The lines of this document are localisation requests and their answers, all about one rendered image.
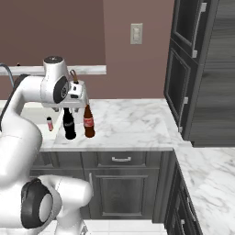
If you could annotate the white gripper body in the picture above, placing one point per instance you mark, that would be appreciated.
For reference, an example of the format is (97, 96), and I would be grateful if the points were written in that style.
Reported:
(65, 103)

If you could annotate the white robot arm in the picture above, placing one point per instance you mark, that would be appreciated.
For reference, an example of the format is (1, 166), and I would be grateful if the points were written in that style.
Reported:
(18, 147)

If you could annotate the small pink bottle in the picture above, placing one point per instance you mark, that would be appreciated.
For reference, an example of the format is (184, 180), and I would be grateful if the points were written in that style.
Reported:
(49, 124)

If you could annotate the white sink basin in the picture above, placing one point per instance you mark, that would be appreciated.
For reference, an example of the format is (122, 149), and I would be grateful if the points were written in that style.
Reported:
(39, 117)

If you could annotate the large brown bottle red label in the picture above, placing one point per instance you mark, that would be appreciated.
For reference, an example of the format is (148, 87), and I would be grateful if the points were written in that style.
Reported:
(89, 124)

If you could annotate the large black bottle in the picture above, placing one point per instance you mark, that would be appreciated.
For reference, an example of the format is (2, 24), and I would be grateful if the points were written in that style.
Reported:
(69, 128)

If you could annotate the dark grey false drawer panel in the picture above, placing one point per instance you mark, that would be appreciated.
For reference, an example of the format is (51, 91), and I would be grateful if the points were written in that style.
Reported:
(58, 160)

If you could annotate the grey curved tap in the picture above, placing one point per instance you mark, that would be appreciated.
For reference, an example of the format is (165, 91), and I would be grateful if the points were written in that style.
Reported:
(9, 73)

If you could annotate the dark grey drawer front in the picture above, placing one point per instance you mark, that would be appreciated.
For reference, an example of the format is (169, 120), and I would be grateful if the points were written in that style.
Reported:
(137, 158)

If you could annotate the dark grey cupboard door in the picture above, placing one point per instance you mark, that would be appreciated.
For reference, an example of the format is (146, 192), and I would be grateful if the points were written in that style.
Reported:
(122, 192)

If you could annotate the dark tall cabinet panel door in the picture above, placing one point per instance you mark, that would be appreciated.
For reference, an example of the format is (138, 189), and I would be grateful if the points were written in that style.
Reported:
(177, 82)

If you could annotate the dark tall cabinet glass door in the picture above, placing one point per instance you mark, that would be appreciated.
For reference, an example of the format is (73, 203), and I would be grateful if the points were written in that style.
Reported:
(186, 21)

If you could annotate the dark grey corner cupboard run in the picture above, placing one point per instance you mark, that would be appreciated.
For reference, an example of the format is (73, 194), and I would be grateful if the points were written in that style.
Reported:
(180, 205)

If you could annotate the dark steel fridge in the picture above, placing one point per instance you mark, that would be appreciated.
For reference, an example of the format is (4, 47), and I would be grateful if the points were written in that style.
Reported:
(217, 76)

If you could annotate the white wall light switch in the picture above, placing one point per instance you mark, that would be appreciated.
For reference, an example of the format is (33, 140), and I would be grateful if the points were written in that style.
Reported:
(136, 33)

